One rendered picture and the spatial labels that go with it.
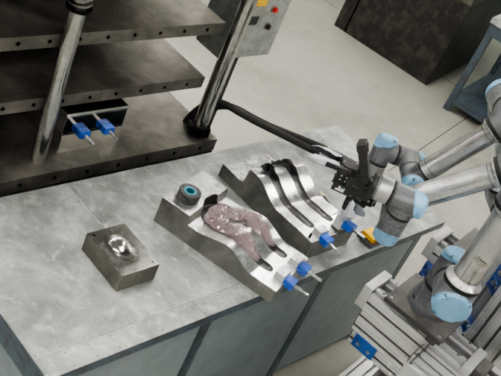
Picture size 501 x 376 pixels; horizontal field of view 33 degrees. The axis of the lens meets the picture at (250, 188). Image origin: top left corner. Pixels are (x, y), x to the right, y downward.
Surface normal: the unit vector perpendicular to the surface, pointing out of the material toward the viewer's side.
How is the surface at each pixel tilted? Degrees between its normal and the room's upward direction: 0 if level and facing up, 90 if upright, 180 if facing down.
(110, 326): 0
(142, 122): 0
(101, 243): 0
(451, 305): 98
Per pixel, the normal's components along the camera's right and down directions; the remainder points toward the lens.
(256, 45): 0.63, 0.62
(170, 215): -0.47, 0.36
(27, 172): 0.35, -0.76
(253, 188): -0.69, 0.18
